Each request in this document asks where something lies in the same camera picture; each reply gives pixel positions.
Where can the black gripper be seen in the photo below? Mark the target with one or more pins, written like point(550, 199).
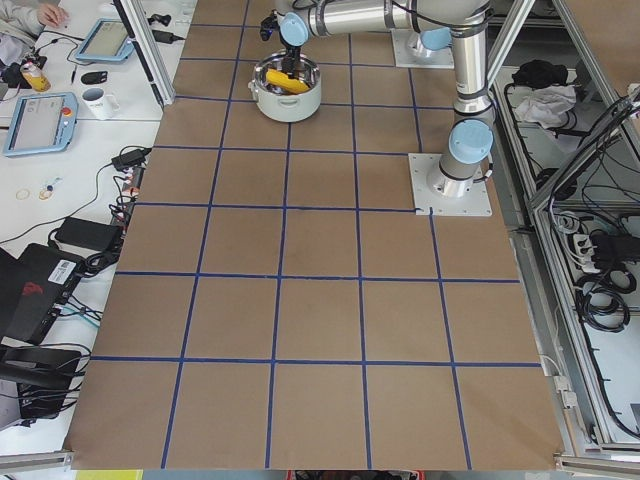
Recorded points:
point(291, 54)

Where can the yellow corn cob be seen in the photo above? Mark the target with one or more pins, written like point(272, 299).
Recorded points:
point(289, 85)

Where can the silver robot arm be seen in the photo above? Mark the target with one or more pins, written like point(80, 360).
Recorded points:
point(437, 25)

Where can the pale green electric pot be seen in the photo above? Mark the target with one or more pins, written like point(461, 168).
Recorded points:
point(279, 105)

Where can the person hand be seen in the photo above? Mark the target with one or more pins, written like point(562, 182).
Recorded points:
point(51, 15)

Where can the blue teach pendant far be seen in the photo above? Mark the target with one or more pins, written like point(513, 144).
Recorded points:
point(107, 42)

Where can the blue teach pendant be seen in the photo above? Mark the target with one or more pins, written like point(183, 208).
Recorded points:
point(107, 42)
point(42, 123)

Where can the black power adapter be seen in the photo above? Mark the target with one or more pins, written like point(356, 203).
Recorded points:
point(130, 159)

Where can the white mug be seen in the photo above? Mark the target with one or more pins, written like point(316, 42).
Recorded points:
point(102, 105)

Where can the black cloth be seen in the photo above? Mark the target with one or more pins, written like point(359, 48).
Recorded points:
point(539, 74)

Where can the blue teach pendant near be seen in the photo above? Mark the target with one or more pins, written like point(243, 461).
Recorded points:
point(42, 123)

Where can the black power brick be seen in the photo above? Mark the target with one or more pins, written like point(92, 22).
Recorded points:
point(89, 234)

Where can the white cloth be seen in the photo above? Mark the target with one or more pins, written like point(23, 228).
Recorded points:
point(549, 107)

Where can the black laptop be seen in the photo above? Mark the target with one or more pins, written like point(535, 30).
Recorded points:
point(34, 286)

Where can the white power strip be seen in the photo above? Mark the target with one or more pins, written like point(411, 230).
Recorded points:
point(584, 251)

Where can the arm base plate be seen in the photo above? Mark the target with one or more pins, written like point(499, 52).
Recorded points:
point(429, 49)
point(436, 194)

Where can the aluminium frame post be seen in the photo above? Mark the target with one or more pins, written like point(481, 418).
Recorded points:
point(132, 15)

